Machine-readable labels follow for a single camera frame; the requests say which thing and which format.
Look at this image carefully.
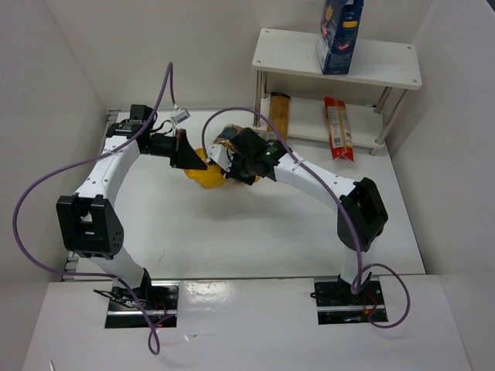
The yellow pasta bag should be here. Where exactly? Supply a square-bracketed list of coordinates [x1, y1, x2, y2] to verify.
[184, 165, 241, 189]

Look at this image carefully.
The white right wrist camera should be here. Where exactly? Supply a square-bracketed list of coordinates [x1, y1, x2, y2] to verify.
[207, 144, 234, 172]

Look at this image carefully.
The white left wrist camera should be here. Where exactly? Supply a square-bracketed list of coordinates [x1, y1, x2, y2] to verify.
[170, 107, 190, 125]

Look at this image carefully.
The white two-tier shelf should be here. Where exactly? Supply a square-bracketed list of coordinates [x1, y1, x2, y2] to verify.
[252, 29, 422, 155]

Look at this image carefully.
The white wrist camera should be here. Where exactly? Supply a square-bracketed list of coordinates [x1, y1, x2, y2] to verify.
[170, 107, 190, 125]
[207, 144, 234, 172]

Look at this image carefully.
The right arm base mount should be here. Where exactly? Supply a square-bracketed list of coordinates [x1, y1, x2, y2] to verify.
[309, 277, 387, 325]

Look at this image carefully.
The clear spaghetti bag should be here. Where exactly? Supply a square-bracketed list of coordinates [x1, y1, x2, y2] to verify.
[268, 92, 291, 141]

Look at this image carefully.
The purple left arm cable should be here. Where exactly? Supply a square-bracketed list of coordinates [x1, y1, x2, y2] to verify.
[12, 62, 175, 356]

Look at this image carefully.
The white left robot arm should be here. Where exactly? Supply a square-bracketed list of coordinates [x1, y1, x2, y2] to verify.
[56, 104, 207, 290]

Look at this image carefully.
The blue fusilli pasta bag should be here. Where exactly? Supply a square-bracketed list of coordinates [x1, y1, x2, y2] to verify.
[213, 124, 243, 148]

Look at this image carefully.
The red spaghetti bag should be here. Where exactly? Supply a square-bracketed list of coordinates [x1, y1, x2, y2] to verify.
[324, 97, 354, 162]

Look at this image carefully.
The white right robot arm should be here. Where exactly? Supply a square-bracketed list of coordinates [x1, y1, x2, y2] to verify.
[227, 128, 388, 294]

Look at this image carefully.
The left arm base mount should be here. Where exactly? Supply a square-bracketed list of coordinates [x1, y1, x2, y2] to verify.
[93, 281, 182, 329]

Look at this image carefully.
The blue Barilla pasta box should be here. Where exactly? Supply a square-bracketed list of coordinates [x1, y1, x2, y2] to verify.
[316, 0, 364, 75]

